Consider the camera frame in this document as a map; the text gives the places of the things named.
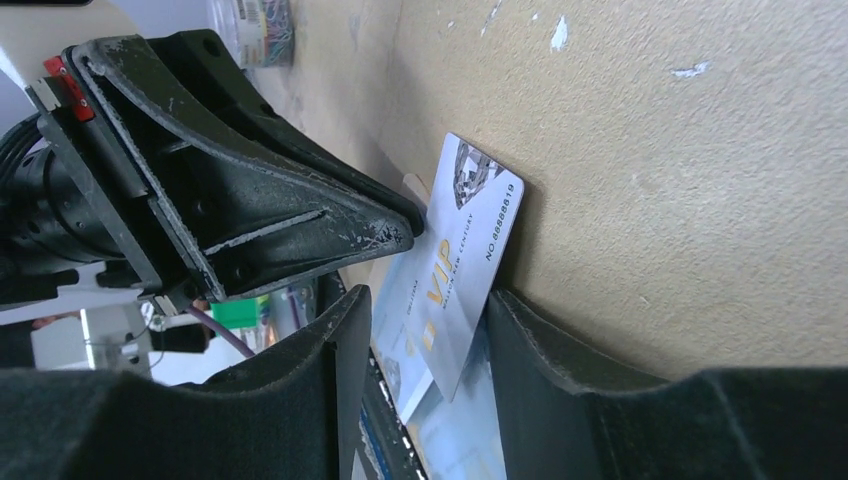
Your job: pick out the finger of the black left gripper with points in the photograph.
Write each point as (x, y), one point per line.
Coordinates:
(199, 60)

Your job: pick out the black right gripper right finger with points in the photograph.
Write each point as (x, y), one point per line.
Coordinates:
(567, 411)

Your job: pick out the beige card holder wallet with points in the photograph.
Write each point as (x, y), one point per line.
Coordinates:
(461, 439)

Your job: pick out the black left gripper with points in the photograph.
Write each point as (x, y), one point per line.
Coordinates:
(130, 167)

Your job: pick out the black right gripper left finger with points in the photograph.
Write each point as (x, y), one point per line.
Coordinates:
(289, 412)

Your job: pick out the silver VIP credit card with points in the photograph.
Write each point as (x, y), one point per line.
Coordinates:
(409, 382)

